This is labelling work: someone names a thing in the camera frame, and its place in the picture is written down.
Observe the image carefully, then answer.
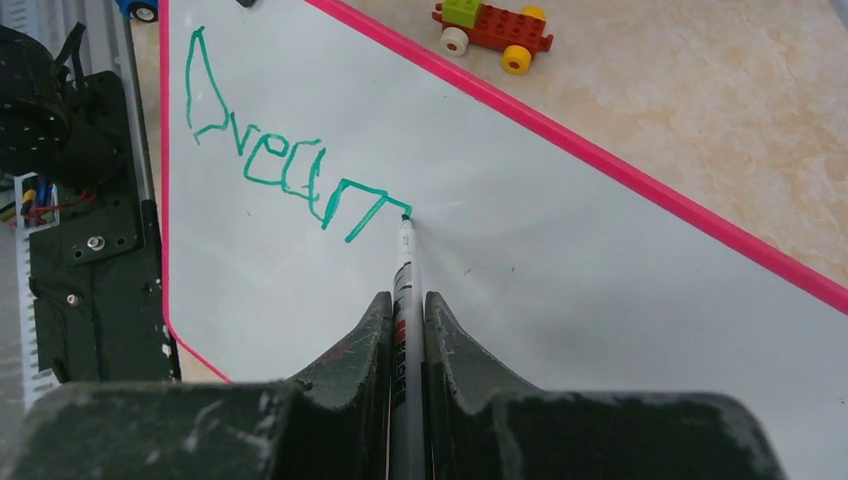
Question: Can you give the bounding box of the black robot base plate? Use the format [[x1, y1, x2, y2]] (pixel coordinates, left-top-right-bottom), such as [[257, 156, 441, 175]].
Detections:
[[28, 72, 181, 383]]

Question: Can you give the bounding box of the blue toy car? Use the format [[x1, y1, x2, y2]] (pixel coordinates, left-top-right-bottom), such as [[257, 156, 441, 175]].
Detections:
[[115, 0, 159, 23]]

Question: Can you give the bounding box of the red yellow green toy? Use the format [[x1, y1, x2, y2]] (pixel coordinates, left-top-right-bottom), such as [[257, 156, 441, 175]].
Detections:
[[431, 0, 554, 75]]

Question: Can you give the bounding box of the pink framed whiteboard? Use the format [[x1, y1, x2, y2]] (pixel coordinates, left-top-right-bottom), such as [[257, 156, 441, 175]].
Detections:
[[160, 1, 847, 479]]

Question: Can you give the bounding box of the green capped whiteboard marker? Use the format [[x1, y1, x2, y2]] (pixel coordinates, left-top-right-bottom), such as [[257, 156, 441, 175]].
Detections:
[[389, 214, 426, 479]]

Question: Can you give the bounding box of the white slotted cable duct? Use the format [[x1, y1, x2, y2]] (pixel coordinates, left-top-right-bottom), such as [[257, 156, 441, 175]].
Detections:
[[14, 173, 60, 413]]

